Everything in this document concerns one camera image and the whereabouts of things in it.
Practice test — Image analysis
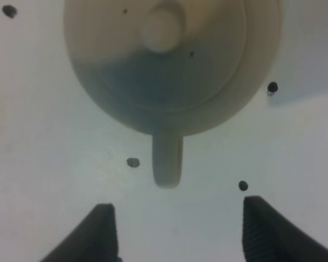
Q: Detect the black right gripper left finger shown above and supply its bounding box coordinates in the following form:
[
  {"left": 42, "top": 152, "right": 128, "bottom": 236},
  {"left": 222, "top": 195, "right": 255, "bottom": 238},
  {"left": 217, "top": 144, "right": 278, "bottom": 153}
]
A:
[{"left": 43, "top": 204, "right": 118, "bottom": 261}]

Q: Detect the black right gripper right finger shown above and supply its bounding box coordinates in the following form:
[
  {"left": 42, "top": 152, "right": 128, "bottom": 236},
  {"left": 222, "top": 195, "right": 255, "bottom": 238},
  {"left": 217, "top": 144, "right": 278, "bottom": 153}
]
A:
[{"left": 242, "top": 196, "right": 328, "bottom": 261}]

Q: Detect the beige teapot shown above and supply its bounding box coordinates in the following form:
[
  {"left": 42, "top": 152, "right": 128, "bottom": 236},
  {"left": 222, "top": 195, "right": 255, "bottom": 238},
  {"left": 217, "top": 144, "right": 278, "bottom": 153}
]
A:
[{"left": 64, "top": 0, "right": 248, "bottom": 189}]

